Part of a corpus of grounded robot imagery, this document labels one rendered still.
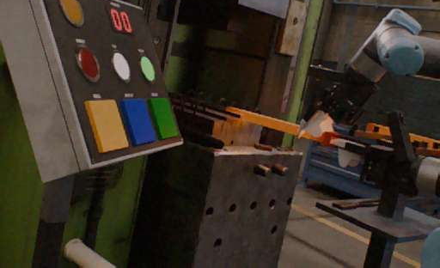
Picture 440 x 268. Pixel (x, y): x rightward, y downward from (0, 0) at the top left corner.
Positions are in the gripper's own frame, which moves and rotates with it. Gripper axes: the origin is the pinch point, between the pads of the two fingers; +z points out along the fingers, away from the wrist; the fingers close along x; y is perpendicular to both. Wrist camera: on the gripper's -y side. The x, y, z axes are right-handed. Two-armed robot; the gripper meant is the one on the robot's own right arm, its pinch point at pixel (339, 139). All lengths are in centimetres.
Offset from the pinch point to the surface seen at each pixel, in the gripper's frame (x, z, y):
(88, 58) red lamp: -64, 8, -9
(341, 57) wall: 810, 468, -63
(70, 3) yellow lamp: -66, 11, -17
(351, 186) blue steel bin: 350, 164, 82
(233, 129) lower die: -4.5, 27.7, 4.2
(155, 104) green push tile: -46.7, 11.4, -2.9
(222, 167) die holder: -12.9, 21.8, 12.7
